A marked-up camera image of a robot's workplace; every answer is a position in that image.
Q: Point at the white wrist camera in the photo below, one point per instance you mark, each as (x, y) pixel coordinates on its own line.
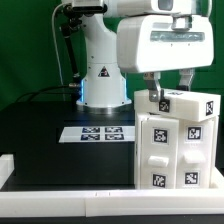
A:
(184, 7)

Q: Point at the white cabinet top block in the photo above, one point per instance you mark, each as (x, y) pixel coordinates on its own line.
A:
(193, 106)

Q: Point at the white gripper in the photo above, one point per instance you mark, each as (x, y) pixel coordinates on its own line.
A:
(149, 44)

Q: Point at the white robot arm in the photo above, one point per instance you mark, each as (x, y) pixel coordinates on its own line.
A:
(103, 89)

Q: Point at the white left corner rail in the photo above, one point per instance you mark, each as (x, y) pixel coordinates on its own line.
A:
(6, 168)

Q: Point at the white fiducial marker sheet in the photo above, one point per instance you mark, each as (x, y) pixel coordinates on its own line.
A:
(98, 134)

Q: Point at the white table border rail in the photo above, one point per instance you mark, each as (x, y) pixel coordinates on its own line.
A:
(115, 202)

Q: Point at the white cabinet body frame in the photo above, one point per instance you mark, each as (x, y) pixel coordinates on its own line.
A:
(139, 119)

